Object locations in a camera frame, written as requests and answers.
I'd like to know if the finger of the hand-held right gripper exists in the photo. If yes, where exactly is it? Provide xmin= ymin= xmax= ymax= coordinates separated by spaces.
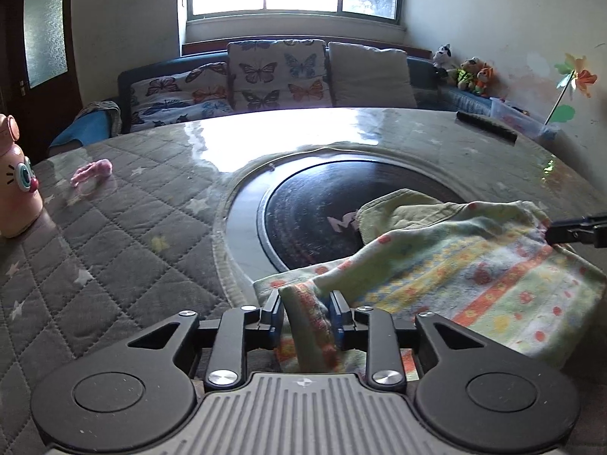
xmin=544 ymin=213 xmax=607 ymax=248

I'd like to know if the dark wooden door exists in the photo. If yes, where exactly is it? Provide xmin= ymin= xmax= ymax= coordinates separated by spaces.
xmin=0 ymin=0 xmax=80 ymax=164

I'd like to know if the round black cooktop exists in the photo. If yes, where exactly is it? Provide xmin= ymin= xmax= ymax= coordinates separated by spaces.
xmin=257 ymin=158 xmax=470 ymax=276

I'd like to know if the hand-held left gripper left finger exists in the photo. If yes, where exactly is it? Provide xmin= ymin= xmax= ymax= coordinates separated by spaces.
xmin=127 ymin=290 xmax=285 ymax=389

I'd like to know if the orange plush toy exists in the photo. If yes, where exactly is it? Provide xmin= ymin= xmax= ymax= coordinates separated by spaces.
xmin=473 ymin=63 xmax=497 ymax=99

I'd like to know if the green and brown plush toy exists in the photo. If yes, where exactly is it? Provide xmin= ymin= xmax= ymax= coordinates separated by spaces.
xmin=456 ymin=56 xmax=483 ymax=92

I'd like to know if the long butterfly print cushion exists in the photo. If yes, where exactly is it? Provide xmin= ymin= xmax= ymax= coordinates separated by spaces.
xmin=129 ymin=61 xmax=236 ymax=133

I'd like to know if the black remote control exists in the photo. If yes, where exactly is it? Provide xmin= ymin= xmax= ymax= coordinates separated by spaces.
xmin=454 ymin=110 xmax=518 ymax=142

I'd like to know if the square butterfly print cushion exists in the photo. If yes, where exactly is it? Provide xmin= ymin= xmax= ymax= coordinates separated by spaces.
xmin=226 ymin=39 xmax=333 ymax=115

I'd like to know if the black and white plush toy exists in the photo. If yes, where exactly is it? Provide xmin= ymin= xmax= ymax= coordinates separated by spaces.
xmin=432 ymin=43 xmax=454 ymax=70

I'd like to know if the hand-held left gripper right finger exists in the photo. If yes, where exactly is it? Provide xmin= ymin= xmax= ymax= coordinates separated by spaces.
xmin=329 ymin=290 xmax=481 ymax=388

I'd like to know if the pink cartoon bottle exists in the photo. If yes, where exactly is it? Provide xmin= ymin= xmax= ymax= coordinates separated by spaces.
xmin=0 ymin=113 xmax=45 ymax=239

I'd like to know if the dark blue sofa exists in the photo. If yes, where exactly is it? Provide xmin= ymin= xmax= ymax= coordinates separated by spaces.
xmin=116 ymin=37 xmax=501 ymax=134

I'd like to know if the clear plastic box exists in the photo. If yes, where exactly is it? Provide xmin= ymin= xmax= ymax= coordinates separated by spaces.
xmin=490 ymin=97 xmax=561 ymax=141

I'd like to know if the colourful paper pinwheel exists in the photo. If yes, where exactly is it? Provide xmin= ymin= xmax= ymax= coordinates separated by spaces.
xmin=544 ymin=52 xmax=599 ymax=127

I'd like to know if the small pink fluffy toy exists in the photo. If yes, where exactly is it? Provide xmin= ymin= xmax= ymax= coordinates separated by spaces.
xmin=71 ymin=158 xmax=113 ymax=188

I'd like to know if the grey cloth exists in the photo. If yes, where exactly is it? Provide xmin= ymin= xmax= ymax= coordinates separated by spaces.
xmin=76 ymin=101 xmax=123 ymax=134

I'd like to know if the blue cloth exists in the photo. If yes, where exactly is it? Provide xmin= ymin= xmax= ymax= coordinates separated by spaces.
xmin=46 ymin=110 xmax=115 ymax=157

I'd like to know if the beige cushion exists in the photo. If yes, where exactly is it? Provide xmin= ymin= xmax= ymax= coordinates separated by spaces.
xmin=327 ymin=41 xmax=418 ymax=109

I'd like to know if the colourful printed towel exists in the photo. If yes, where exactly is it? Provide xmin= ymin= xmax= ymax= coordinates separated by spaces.
xmin=253 ymin=188 xmax=607 ymax=375

